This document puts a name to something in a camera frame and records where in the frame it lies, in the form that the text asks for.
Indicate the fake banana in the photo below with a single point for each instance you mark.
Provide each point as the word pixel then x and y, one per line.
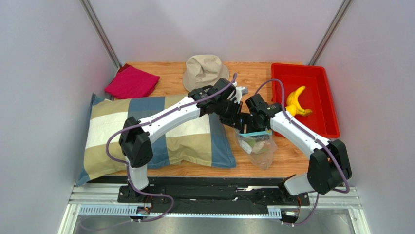
pixel 293 106

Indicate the fake white cauliflower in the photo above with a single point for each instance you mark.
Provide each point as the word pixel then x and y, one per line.
pixel 253 146

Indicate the red plastic bin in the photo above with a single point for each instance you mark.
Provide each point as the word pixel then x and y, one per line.
pixel 316 96

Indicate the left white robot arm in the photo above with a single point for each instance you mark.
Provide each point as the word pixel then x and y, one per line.
pixel 137 136

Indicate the plaid pillow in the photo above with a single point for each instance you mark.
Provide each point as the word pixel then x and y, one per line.
pixel 200 141

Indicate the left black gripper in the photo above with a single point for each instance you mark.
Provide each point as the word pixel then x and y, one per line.
pixel 235 120

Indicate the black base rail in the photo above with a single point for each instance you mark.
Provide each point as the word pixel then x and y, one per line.
pixel 213 195

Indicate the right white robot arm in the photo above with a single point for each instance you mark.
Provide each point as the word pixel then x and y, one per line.
pixel 329 164

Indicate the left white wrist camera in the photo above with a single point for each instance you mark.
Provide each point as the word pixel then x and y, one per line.
pixel 240 91

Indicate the magenta folded cloth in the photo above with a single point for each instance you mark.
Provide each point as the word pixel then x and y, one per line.
pixel 130 82

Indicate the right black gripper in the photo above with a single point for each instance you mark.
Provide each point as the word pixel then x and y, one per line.
pixel 252 121

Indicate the beige bucket hat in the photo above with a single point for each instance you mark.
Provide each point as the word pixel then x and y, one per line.
pixel 203 70

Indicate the clear zip top bag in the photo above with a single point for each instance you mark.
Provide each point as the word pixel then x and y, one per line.
pixel 263 160

